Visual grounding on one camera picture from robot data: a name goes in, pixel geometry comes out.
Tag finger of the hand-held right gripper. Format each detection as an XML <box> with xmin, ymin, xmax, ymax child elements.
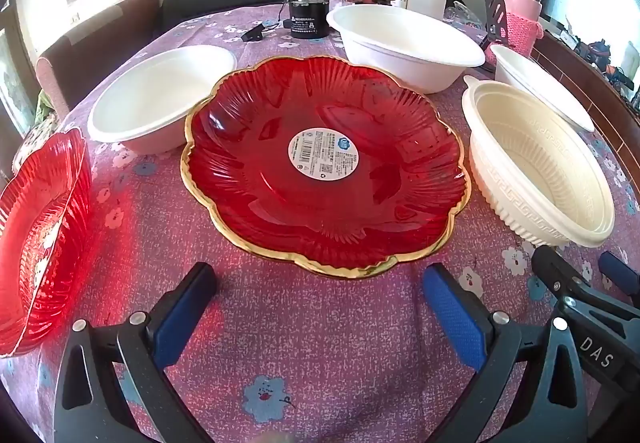
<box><xmin>598</xmin><ymin>250</ymin><xmax>640</xmax><ymax>311</ymax></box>
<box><xmin>531</xmin><ymin>245</ymin><xmax>593</xmax><ymax>307</ymax></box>

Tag brown armchair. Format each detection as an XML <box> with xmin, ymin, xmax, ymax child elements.
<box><xmin>35</xmin><ymin>0</ymin><xmax>161</xmax><ymax>116</ymax></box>

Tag black motor with white label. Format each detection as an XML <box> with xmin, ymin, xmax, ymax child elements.
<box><xmin>284</xmin><ymin>0</ymin><xmax>331</xmax><ymax>40</ymax></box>

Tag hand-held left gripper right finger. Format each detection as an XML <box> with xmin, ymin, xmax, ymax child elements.
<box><xmin>422</xmin><ymin>263</ymin><xmax>601</xmax><ymax>443</ymax></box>

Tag large white bowl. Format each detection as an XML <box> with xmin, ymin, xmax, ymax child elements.
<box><xmin>87</xmin><ymin>46</ymin><xmax>238</xmax><ymax>155</ymax></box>
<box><xmin>326</xmin><ymin>4</ymin><xmax>486</xmax><ymax>94</ymax></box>

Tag large red gold-rimmed plate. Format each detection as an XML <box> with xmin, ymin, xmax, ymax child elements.
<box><xmin>184</xmin><ymin>55</ymin><xmax>472</xmax><ymax>280</ymax></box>

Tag pink thermos bottle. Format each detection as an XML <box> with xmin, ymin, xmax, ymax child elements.
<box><xmin>501</xmin><ymin>0</ymin><xmax>543</xmax><ymax>58</ymax></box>

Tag small red gold-rimmed plate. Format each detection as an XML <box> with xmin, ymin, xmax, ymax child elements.
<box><xmin>0</xmin><ymin>127</ymin><xmax>93</xmax><ymax>358</ymax></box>

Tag purple floral tablecloth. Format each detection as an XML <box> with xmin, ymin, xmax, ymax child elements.
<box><xmin>0</xmin><ymin>3</ymin><xmax>640</xmax><ymax>443</ymax></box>

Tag wooden cabinet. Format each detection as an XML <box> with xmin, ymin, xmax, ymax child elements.
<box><xmin>530</xmin><ymin>30</ymin><xmax>640</xmax><ymax>148</ymax></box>

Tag cream ribbed plastic bowl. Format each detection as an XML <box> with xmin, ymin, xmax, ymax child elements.
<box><xmin>461</xmin><ymin>75</ymin><xmax>616</xmax><ymax>249</ymax></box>

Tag black phone stand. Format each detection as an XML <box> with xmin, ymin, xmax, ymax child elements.
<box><xmin>481</xmin><ymin>0</ymin><xmax>508</xmax><ymax>51</ymax></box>

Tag patterned cloth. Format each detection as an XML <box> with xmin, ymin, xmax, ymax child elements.
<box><xmin>12</xmin><ymin>113</ymin><xmax>61</xmax><ymax>168</ymax></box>

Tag green cloth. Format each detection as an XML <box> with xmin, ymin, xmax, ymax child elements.
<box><xmin>34</xmin><ymin>90</ymin><xmax>56</xmax><ymax>121</ymax></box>

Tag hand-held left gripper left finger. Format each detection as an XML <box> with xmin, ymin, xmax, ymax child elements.
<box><xmin>52</xmin><ymin>262</ymin><xmax>218</xmax><ymax>443</ymax></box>

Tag small white bowl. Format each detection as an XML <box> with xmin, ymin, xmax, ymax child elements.
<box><xmin>490</xmin><ymin>44</ymin><xmax>596</xmax><ymax>134</ymax></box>

